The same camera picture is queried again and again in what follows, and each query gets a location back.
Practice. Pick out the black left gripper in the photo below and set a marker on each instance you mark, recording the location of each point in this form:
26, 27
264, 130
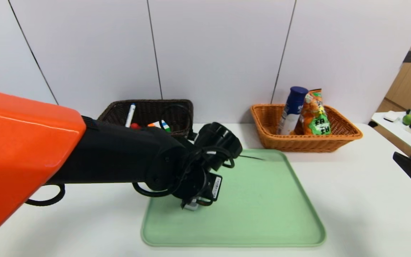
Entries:
215, 187

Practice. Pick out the grey clear compass case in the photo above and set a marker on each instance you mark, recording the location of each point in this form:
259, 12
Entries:
192, 205

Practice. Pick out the multicolour puzzle cube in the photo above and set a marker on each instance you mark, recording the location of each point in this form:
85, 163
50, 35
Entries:
162, 125

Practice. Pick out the red rubber duck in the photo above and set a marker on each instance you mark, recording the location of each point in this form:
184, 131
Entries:
135, 125

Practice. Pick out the blue capped white bottle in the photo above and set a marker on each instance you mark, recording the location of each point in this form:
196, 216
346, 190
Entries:
293, 107

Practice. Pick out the white blue marker pen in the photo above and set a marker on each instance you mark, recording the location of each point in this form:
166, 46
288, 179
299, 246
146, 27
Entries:
131, 114

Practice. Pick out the orange green snack bag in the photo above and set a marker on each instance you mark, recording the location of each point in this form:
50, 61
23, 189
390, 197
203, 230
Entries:
314, 117

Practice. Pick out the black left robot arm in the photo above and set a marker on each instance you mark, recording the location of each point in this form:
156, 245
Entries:
84, 157

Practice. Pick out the orange wicker basket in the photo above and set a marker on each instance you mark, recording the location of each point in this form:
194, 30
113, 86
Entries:
298, 144

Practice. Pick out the dark brown wicker basket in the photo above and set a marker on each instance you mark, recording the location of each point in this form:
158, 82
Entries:
148, 110

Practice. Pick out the green round fruit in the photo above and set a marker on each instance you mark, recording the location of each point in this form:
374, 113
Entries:
407, 120

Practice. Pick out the white side table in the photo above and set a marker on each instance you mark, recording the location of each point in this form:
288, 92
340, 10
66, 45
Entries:
387, 126

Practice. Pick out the light green plastic tray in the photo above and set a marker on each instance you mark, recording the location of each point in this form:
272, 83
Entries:
262, 214

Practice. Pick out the small white flat box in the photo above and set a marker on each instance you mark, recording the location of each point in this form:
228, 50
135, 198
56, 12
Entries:
391, 117

